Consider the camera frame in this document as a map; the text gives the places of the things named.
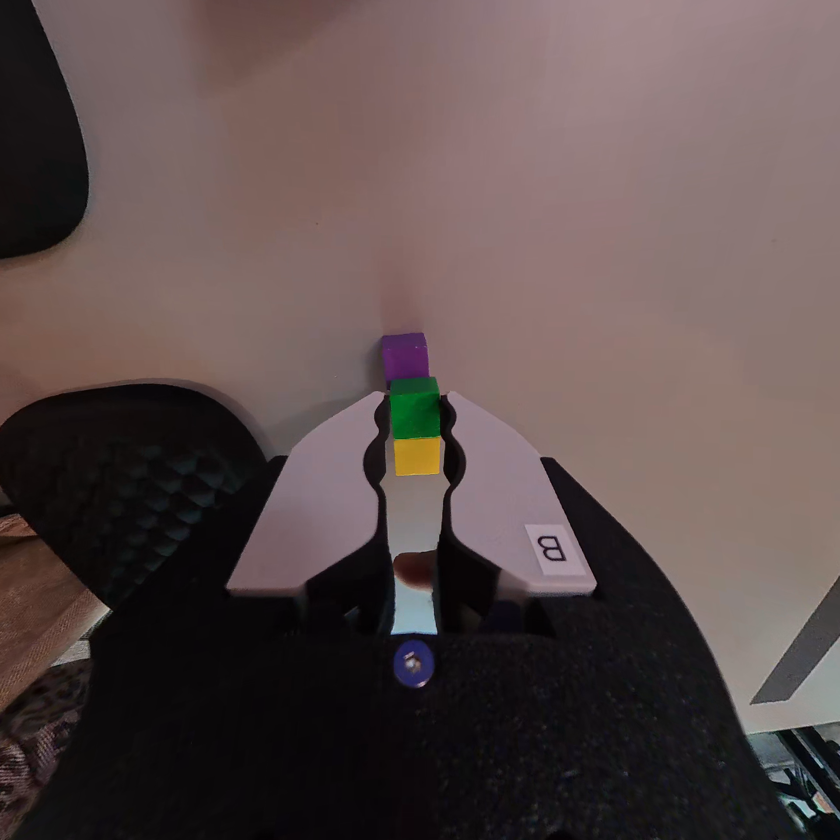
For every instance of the grey desk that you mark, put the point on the grey desk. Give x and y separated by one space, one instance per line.
525 197

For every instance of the black textured wrist rest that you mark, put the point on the black textured wrist rest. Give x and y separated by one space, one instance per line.
118 472

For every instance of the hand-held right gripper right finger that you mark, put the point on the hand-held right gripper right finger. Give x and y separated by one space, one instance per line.
512 499

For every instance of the purple cube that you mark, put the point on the purple cube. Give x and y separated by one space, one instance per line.
405 358

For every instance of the person's tan clothing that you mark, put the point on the person's tan clothing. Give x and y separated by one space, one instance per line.
39 617

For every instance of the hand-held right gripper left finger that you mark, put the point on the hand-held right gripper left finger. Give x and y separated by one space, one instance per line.
315 499

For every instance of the yellow cube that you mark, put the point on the yellow cube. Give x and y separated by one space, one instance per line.
417 456

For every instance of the person's right forearm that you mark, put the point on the person's right forearm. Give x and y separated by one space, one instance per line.
33 754

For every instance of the green cube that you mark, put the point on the green cube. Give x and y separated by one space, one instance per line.
413 410

